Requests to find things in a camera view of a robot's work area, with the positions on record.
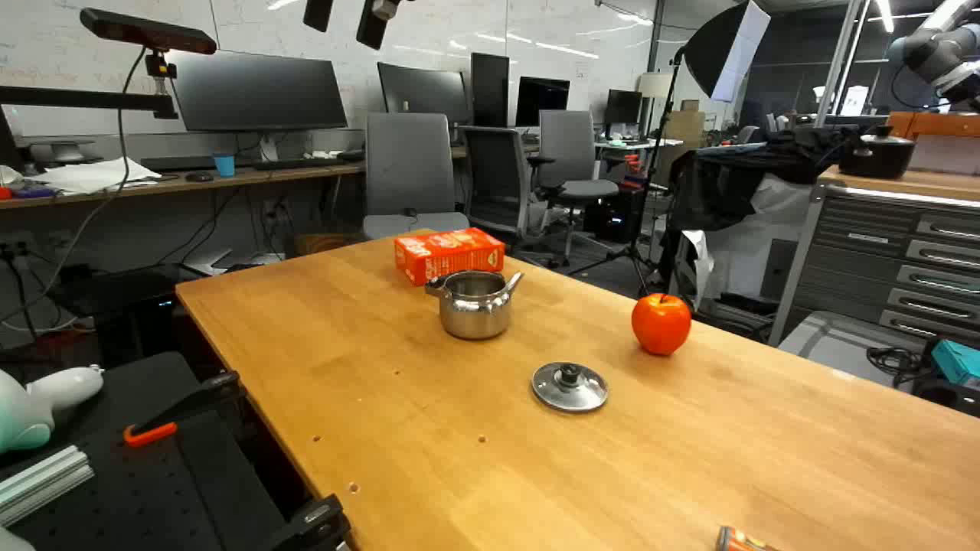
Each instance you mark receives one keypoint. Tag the orange cracker box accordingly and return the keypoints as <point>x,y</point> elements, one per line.
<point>449,253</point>

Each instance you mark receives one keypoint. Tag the grey drawer cabinet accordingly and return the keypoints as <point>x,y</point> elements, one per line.
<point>888,266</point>

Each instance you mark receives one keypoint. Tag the long wooden desk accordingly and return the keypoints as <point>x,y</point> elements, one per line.
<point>202,184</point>

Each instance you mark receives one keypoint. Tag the light grey office chair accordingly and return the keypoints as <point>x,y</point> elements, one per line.
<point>409,165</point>

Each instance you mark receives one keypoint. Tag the small steel kettle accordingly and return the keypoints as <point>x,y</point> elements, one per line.
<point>476,307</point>

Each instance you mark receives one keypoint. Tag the black cooking pot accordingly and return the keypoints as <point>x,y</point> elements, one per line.
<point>876,155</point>

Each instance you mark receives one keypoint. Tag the blue cup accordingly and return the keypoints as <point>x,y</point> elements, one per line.
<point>225,167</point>

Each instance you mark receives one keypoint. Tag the round steel kettle lid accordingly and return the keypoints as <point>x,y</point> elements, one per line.
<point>569,386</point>

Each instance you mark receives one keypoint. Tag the black light stand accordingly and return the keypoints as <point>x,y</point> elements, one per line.
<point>661,173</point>

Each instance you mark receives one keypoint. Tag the orange-red toy apple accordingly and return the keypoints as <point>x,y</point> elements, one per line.
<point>661,327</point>

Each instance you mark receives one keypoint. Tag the tall upright black monitor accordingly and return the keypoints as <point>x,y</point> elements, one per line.
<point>491,86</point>

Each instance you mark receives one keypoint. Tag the teal plastic case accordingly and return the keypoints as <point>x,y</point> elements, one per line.
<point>958,364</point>

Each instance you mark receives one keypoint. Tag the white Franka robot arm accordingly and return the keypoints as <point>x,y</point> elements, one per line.
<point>41,401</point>

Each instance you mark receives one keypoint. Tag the large black computer monitor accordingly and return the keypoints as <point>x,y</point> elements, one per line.
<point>254,94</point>

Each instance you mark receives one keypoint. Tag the black draped cloth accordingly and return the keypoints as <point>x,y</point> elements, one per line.
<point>755,170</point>

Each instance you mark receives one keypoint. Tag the small black computer monitor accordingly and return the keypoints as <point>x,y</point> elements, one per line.
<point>622,109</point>

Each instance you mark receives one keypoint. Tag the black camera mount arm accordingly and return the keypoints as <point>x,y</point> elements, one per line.
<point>80,98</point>

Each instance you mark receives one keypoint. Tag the black stereo camera bar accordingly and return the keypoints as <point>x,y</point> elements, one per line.
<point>148,33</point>

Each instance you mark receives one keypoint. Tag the black studio softbox light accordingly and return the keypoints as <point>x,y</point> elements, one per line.
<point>722,49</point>

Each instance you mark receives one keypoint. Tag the grey background robot arm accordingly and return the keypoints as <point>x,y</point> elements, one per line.
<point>944,55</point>

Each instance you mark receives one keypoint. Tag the black computer tower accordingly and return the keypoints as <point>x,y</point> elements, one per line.
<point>133,307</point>

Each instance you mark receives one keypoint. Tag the white plastic bag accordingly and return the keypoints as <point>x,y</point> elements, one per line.
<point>699,266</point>

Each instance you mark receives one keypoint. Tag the dark mesh office chair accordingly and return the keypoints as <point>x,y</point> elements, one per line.
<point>496,178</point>

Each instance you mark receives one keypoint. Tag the stack of white papers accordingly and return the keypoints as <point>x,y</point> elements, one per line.
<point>95,175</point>

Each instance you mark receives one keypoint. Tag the orange wooden shelf board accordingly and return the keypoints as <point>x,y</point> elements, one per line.
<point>934,123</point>

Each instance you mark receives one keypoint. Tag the short aluminium rail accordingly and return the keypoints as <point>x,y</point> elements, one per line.
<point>41,482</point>

